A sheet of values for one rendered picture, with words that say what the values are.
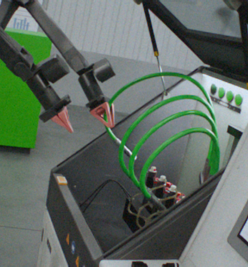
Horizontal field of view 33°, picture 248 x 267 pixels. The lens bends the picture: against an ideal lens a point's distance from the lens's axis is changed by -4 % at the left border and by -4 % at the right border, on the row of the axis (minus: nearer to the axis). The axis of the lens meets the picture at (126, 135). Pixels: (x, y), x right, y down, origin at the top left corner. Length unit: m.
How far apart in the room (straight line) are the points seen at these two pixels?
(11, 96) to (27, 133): 0.45
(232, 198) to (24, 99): 3.77
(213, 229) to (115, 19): 7.00
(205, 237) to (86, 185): 0.75
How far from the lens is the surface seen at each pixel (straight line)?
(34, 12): 1.70
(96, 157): 1.70
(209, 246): 1.09
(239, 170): 1.07
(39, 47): 4.59
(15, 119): 4.70
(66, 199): 1.47
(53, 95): 1.28
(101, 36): 7.86
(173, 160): 1.83
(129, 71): 8.00
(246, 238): 0.99
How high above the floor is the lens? 1.53
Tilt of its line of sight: 14 degrees down
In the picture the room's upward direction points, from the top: 12 degrees clockwise
